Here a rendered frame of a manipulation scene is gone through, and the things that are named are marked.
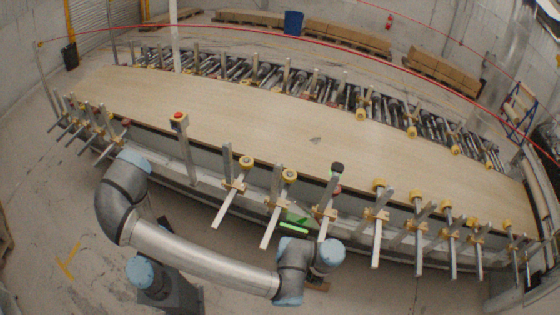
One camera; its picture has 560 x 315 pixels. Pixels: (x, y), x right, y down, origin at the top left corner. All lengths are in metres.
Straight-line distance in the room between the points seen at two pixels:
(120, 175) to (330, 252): 0.65
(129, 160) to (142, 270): 0.61
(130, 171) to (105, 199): 0.11
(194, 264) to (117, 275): 1.67
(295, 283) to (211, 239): 1.43
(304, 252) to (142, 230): 0.47
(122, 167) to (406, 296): 2.23
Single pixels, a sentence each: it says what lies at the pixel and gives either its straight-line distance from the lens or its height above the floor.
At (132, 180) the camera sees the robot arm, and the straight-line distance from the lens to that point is 0.66.
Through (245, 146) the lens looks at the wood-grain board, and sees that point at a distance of 1.40.
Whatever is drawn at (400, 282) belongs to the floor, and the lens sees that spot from 2.29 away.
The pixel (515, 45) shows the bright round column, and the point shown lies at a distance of 4.53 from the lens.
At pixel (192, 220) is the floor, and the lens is 2.18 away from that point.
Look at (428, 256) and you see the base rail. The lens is 1.62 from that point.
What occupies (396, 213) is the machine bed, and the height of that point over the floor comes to 0.76.
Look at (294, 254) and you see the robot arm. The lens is 0.74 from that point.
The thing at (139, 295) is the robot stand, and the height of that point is 0.60.
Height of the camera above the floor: 1.87
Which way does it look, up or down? 46 degrees down
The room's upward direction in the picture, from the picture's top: 9 degrees clockwise
